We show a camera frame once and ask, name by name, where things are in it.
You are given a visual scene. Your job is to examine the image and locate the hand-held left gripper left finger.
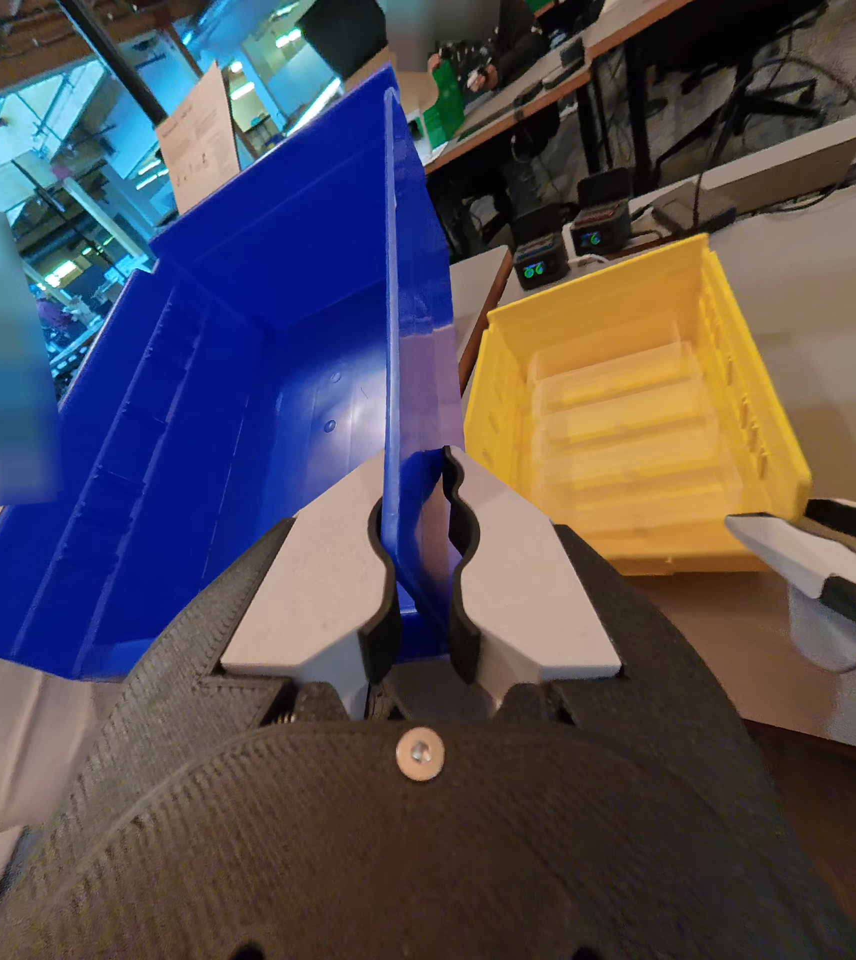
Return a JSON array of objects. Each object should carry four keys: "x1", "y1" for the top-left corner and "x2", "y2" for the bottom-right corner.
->
[{"x1": 218, "y1": 450, "x2": 404, "y2": 721}]

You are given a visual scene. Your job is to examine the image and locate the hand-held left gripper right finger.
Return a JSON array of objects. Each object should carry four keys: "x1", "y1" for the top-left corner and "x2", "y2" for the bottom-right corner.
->
[{"x1": 443, "y1": 444, "x2": 623, "y2": 712}]

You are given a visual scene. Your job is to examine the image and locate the yellow plastic shelf bin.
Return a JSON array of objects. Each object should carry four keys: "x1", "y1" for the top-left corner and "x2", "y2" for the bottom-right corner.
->
[{"x1": 461, "y1": 232, "x2": 813, "y2": 577}]

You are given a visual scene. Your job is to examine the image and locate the blue plastic bin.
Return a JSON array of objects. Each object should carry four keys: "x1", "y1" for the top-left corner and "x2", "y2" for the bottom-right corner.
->
[{"x1": 0, "y1": 63, "x2": 467, "y2": 681}]

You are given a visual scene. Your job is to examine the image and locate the grey desk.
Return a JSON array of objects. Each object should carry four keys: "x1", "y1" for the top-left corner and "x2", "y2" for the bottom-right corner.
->
[{"x1": 446, "y1": 168, "x2": 856, "y2": 751}]

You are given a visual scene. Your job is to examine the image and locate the person's beige pants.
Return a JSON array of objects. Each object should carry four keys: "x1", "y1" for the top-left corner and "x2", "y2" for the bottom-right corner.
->
[{"x1": 0, "y1": 645, "x2": 125, "y2": 834}]

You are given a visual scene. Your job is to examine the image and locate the black battery charger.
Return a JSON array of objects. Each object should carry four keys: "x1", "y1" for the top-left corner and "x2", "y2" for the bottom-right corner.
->
[
  {"x1": 512, "y1": 232, "x2": 572, "y2": 292},
  {"x1": 569, "y1": 202, "x2": 633, "y2": 252}
]

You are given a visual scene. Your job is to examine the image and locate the flat black device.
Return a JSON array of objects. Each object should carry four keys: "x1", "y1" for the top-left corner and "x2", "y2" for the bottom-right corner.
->
[{"x1": 651, "y1": 183, "x2": 738, "y2": 235}]

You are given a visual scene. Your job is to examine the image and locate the black case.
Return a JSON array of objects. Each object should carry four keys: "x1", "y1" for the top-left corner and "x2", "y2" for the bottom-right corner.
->
[{"x1": 576, "y1": 168, "x2": 633, "y2": 211}]

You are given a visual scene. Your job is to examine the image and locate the white instruction sign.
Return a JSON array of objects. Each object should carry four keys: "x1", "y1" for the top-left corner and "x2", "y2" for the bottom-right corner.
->
[{"x1": 154, "y1": 62, "x2": 242, "y2": 215}]

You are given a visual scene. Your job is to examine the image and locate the green bin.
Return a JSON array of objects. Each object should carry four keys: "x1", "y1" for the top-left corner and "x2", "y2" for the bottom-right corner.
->
[{"x1": 422, "y1": 58, "x2": 468, "y2": 149}]

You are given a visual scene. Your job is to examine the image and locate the long background table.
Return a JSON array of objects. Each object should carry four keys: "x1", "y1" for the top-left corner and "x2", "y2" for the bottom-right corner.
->
[{"x1": 424, "y1": 0, "x2": 699, "y2": 177}]

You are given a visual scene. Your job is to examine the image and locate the black panel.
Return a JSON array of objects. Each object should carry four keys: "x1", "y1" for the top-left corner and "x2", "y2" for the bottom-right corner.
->
[{"x1": 299, "y1": 0, "x2": 389, "y2": 81}]

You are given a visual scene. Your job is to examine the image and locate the black pipe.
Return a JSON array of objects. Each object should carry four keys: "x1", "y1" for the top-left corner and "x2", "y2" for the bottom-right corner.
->
[{"x1": 55, "y1": 0, "x2": 172, "y2": 125}]

